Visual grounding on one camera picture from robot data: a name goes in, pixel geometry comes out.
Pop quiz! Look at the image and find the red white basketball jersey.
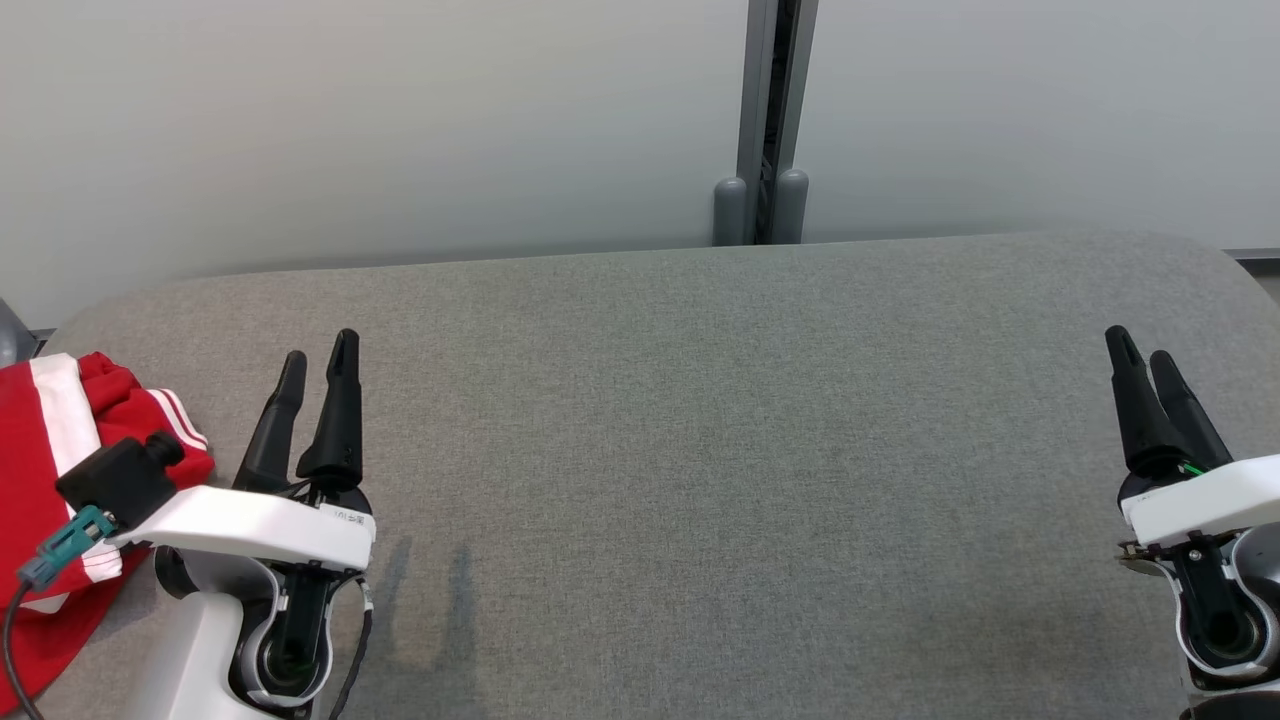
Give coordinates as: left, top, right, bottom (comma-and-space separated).
0, 350, 216, 706

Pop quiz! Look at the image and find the grey metal partition post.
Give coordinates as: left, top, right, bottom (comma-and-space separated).
0, 298, 41, 369
736, 0, 821, 244

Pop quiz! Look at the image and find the grey cylindrical post foot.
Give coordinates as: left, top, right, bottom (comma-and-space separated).
712, 177, 749, 247
770, 168, 809, 245

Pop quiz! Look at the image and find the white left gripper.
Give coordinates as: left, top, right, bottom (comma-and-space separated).
110, 328, 377, 573

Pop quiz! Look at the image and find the teal connector with black cable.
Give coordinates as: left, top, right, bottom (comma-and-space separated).
0, 504, 118, 720

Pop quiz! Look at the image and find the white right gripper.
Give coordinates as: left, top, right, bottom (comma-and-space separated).
1104, 325, 1280, 548

